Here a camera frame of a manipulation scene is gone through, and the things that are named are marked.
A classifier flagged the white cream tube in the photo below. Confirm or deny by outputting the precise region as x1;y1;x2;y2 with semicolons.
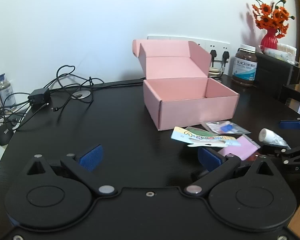
258;128;290;149

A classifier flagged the red massage tool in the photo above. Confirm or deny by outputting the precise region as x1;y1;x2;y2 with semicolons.
246;151;267;165

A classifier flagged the colourful card package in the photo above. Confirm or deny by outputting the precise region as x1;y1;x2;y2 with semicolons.
171;127;241;148

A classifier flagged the clear plastic bag kit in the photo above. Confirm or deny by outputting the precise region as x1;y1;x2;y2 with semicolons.
202;121;250;135

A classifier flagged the silver desk grommet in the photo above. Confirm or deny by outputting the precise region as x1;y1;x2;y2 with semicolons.
71;90;91;100

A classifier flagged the black power adapter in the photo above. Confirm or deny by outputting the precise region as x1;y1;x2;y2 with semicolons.
27;88;50;106

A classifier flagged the pink cardboard box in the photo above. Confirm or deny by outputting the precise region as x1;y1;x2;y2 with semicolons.
132;40;239;131

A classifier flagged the black computer mouse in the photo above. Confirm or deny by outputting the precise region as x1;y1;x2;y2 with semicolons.
0;125;14;146

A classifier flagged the brown supplement bottle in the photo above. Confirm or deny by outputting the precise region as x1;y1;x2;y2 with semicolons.
232;44;257;87

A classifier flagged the clear small bottle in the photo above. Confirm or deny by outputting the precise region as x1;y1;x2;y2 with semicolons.
0;74;16;111

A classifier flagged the black plug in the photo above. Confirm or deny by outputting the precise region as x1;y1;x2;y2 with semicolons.
210;49;217;67
222;51;230;67

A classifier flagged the cotton swab box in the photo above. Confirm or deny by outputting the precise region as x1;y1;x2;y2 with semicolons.
259;43;297;64

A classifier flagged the orange flowers red vase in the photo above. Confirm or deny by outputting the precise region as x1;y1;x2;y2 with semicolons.
252;0;295;49

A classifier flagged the black tangled cable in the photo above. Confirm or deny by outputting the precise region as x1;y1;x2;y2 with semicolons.
0;64;146;132

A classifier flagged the white wall socket strip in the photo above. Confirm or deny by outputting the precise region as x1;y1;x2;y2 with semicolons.
147;35;231;62

